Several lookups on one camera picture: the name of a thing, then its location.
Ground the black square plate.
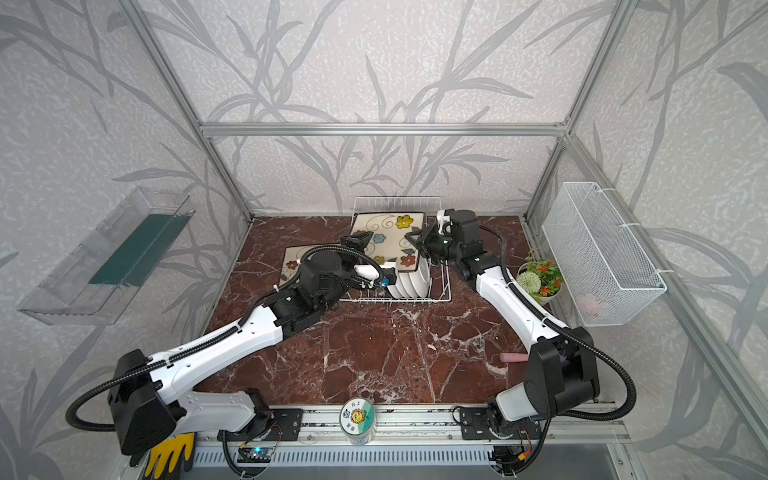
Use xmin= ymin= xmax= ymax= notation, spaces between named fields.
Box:
xmin=351 ymin=212 xmax=425 ymax=273

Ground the floral square plate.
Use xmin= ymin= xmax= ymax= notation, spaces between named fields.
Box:
xmin=277 ymin=245 xmax=317 ymax=289

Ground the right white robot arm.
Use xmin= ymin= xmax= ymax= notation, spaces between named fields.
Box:
xmin=405 ymin=209 xmax=611 ymax=434

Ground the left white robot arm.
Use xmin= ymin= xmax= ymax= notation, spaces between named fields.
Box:
xmin=107 ymin=236 xmax=397 ymax=455

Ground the white round plate rightmost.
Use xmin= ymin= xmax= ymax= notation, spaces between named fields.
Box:
xmin=411 ymin=256 xmax=432 ymax=298

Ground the white round plate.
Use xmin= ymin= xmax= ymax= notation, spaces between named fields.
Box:
xmin=387 ymin=273 xmax=404 ymax=299
xmin=409 ymin=270 xmax=429 ymax=298
xmin=393 ymin=272 xmax=418 ymax=299
xmin=411 ymin=256 xmax=432 ymax=298

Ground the white round plate leftmost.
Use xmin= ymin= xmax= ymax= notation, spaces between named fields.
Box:
xmin=387 ymin=273 xmax=404 ymax=299

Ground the white ribbed flower pot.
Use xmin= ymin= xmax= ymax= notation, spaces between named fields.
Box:
xmin=516 ymin=254 xmax=566 ymax=306

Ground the purple pink spoon toy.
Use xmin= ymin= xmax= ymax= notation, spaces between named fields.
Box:
xmin=499 ymin=352 xmax=528 ymax=363

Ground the round green labelled can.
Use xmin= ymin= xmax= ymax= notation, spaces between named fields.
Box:
xmin=339 ymin=398 xmax=376 ymax=445

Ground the pink item in basket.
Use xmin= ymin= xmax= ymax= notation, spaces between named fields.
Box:
xmin=576 ymin=293 xmax=603 ymax=318

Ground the green circuit board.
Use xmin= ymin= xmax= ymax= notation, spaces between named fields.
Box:
xmin=237 ymin=445 xmax=275 ymax=464

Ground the green mat in shelf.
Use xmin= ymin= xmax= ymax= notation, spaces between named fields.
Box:
xmin=88 ymin=214 xmax=191 ymax=287

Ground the yellow black work glove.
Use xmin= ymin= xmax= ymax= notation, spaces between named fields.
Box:
xmin=142 ymin=433 xmax=196 ymax=480

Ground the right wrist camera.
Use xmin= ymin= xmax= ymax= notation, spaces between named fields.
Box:
xmin=436 ymin=209 xmax=451 ymax=236

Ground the white wire dish rack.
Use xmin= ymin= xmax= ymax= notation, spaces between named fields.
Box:
xmin=344 ymin=196 xmax=451 ymax=303

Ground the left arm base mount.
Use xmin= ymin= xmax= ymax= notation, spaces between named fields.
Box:
xmin=227 ymin=408 xmax=304 ymax=442

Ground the white mesh wall basket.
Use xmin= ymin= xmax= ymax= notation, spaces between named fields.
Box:
xmin=542 ymin=182 xmax=667 ymax=327

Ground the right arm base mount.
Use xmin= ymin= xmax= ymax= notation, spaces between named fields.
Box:
xmin=451 ymin=405 xmax=510 ymax=441

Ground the aluminium frame rail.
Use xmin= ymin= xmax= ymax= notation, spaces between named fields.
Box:
xmin=119 ymin=1 xmax=767 ymax=447

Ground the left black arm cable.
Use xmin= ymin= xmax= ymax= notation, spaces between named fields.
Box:
xmin=64 ymin=244 xmax=385 ymax=433

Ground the clear plastic wall shelf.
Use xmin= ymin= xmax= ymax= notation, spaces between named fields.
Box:
xmin=18 ymin=187 xmax=196 ymax=326

